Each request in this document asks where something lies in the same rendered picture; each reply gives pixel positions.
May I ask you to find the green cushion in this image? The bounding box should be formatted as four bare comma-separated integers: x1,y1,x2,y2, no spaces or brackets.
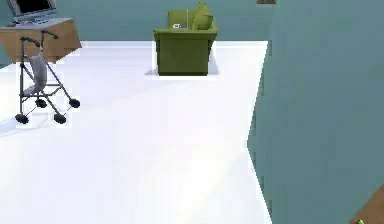
190,1,214,31

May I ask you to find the brown wooden television stand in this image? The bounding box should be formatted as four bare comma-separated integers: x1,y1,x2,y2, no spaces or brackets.
0,17,83,65

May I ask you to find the green armchair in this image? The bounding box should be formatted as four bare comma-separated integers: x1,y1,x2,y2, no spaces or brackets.
152,9,219,77

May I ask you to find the grey folding stroller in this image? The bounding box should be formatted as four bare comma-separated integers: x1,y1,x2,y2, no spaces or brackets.
14,29,81,125

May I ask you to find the brown wooden furniture corner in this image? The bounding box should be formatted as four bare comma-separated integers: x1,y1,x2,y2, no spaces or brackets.
348,184,384,224

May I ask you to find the grey television set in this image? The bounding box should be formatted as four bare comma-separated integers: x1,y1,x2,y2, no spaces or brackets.
7,0,58,26

